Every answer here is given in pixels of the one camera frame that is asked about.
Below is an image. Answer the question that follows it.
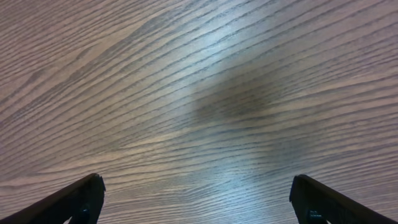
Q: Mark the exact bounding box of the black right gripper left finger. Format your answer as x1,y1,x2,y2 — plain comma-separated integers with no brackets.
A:
1,173,106,224

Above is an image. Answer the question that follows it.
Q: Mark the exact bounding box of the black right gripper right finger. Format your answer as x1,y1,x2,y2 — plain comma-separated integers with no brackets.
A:
289,174,397,224

